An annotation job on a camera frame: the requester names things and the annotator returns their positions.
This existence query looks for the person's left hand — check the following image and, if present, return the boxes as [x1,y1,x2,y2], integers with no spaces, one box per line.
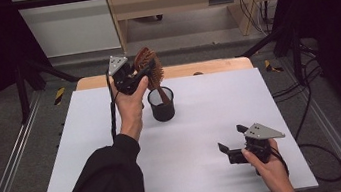
[110,75,158,145]

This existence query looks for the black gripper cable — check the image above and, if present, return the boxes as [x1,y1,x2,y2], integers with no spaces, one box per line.
[102,71,123,145]
[270,135,341,191]

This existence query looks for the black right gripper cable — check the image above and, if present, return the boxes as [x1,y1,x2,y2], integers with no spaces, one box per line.
[270,135,341,191]

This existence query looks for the black mesh cup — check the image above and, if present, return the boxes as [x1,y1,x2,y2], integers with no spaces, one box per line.
[145,84,178,124]

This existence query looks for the black diagonal frame brace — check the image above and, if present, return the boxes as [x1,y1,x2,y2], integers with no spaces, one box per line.
[232,24,291,59]
[22,52,82,90]

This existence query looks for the black floor cables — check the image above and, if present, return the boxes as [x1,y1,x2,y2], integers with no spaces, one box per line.
[265,39,334,140]

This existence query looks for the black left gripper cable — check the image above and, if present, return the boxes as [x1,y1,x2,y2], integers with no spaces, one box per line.
[102,71,123,145]

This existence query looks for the grey desk drawer handle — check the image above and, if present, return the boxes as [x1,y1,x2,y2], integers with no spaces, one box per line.
[208,0,237,7]

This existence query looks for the person's right hand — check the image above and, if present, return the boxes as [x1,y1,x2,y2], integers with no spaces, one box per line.
[239,136,297,192]

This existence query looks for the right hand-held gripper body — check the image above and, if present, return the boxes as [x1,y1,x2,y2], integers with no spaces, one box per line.
[223,119,290,170]

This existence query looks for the hanging desk cables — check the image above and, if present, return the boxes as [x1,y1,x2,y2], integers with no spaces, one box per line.
[236,0,287,39]

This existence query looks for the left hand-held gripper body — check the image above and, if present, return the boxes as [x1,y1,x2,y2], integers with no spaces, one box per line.
[105,51,146,99]

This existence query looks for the brown wooden hairbrush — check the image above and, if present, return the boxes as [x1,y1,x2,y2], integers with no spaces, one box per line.
[131,43,174,109]

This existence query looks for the black frame post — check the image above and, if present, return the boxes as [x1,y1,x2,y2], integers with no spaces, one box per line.
[286,21,308,86]
[11,58,34,125]

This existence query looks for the white cabinet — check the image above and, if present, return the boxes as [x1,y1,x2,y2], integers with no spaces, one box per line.
[9,0,123,64]

